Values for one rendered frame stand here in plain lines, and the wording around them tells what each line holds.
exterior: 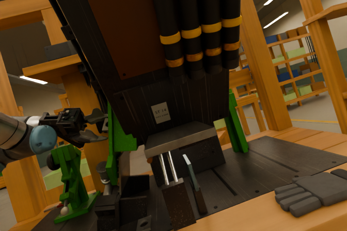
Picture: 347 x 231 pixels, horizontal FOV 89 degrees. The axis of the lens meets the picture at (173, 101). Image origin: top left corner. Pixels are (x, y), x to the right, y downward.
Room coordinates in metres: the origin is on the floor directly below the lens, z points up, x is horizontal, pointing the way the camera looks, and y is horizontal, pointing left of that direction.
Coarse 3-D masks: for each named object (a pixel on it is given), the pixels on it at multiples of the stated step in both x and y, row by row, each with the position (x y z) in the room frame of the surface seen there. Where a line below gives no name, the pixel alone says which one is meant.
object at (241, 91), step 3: (243, 60) 8.35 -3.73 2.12; (246, 60) 8.39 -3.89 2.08; (243, 63) 8.20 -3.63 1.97; (246, 63) 8.23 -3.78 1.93; (231, 72) 8.21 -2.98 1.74; (252, 78) 8.33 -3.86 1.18; (249, 84) 8.45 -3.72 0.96; (252, 84) 8.36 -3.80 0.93; (252, 87) 8.34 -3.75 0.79; (255, 87) 8.38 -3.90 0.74; (237, 90) 8.21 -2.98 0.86; (240, 90) 8.23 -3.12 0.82; (243, 90) 8.25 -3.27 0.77; (246, 90) 8.50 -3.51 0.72; (240, 93) 8.14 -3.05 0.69; (243, 93) 8.12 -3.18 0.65; (252, 93) 8.76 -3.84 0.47; (255, 93) 8.34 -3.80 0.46; (258, 96) 8.36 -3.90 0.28; (258, 99) 8.24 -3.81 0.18
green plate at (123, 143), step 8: (112, 112) 0.54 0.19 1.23; (112, 120) 0.54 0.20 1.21; (112, 128) 0.54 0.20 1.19; (120, 128) 0.55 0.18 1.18; (112, 136) 0.53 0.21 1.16; (120, 136) 0.55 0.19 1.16; (128, 136) 0.55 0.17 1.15; (112, 144) 0.53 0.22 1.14; (120, 144) 0.55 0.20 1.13; (128, 144) 0.55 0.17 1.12; (136, 144) 0.55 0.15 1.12; (112, 152) 0.53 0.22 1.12; (120, 152) 0.64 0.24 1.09
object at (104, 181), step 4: (100, 164) 0.53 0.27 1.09; (104, 164) 0.54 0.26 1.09; (96, 168) 0.53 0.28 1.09; (100, 168) 0.53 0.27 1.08; (104, 168) 0.53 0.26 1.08; (100, 172) 0.52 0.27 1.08; (104, 172) 0.52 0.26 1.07; (100, 176) 0.55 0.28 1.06; (104, 176) 0.54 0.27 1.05; (104, 180) 0.55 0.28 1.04; (108, 180) 0.56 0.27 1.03; (104, 184) 0.56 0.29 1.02
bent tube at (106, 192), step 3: (105, 120) 0.63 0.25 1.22; (105, 123) 0.62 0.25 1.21; (105, 126) 0.61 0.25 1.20; (102, 129) 0.60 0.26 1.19; (105, 129) 0.60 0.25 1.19; (105, 186) 0.59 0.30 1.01; (108, 186) 0.58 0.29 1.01; (111, 186) 0.59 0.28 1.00; (105, 189) 0.58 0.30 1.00; (108, 189) 0.58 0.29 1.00; (111, 189) 0.58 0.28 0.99; (105, 192) 0.57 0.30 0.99; (108, 192) 0.57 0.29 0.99; (111, 192) 0.57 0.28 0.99
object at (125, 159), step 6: (120, 156) 0.57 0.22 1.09; (126, 156) 0.67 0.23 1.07; (120, 162) 0.56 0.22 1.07; (126, 162) 0.66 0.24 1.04; (120, 168) 0.56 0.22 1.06; (126, 168) 0.66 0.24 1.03; (120, 174) 0.56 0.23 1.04; (126, 174) 0.65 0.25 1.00; (120, 180) 0.56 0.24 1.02; (126, 180) 0.65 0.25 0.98; (120, 186) 0.56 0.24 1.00; (120, 192) 0.56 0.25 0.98
